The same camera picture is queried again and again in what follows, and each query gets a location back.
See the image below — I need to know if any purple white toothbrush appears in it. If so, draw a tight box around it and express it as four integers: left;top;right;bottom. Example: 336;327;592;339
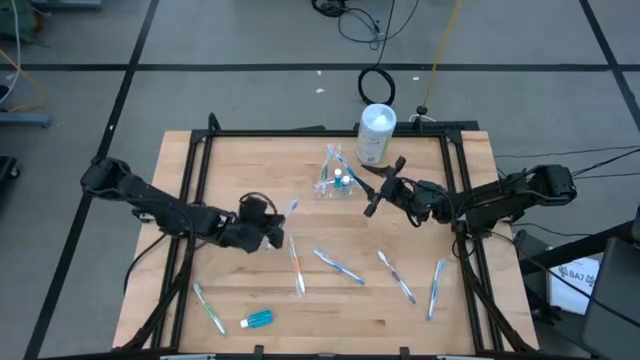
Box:
263;198;301;251
376;250;418;306

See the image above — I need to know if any white wipes canister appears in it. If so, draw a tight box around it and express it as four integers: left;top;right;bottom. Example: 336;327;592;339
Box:
355;103;398;166

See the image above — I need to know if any green bag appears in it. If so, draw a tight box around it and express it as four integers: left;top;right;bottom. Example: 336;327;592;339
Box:
0;0;46;44

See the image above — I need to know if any yellow hanging cable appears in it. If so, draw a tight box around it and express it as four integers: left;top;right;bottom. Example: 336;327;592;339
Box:
423;0;464;109

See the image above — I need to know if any black floor cable bundle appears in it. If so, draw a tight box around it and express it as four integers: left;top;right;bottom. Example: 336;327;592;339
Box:
310;0;422;51

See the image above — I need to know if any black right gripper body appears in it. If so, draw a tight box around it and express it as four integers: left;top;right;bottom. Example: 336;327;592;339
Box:
382;174;451;226

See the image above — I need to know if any blue plastic bin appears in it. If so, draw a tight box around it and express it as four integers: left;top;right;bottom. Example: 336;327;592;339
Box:
29;0;104;11

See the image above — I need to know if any black coiled cable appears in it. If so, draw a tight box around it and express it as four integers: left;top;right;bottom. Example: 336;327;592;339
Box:
356;0;397;107

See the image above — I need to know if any black chair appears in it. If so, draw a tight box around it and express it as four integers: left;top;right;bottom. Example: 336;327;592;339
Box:
581;237;640;360

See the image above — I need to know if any clear acrylic toothbrush holder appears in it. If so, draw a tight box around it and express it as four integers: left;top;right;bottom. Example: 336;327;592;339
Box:
313;143;355;200

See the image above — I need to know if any black aluminium table frame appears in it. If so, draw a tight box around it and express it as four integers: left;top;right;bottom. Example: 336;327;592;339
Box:
119;112;539;360

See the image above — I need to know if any black floor object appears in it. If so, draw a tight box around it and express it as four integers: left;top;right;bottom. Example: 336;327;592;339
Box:
0;155;21;192

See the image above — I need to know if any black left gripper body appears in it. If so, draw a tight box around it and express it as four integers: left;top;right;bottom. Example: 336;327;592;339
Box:
220;192;275;254

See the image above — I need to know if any grey-blue metal bar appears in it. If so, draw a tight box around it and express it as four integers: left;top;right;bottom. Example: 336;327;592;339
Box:
0;111;52;128

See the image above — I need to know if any orange white toothbrush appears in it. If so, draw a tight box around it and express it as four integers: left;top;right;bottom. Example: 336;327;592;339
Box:
288;235;308;297

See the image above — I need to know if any white printed cardboard box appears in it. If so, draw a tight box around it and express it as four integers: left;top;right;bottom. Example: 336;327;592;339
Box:
547;256;601;316

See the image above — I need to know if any black diagonal metal bar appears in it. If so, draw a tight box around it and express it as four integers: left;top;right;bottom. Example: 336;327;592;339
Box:
519;219;640;275

